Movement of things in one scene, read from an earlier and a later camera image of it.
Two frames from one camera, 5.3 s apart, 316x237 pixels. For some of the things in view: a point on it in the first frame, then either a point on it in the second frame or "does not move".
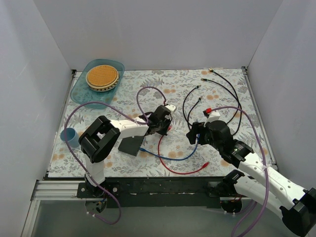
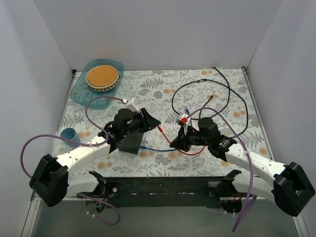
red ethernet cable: (204, 165) → (160, 130)
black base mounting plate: (151, 192) does not move
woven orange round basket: (102, 78) does not move
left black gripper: (164, 126) → (143, 120)
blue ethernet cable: (165, 158) → (143, 147)
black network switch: (131, 144) does not move
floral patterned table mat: (223, 91) does not move
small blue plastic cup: (72, 137) does not move
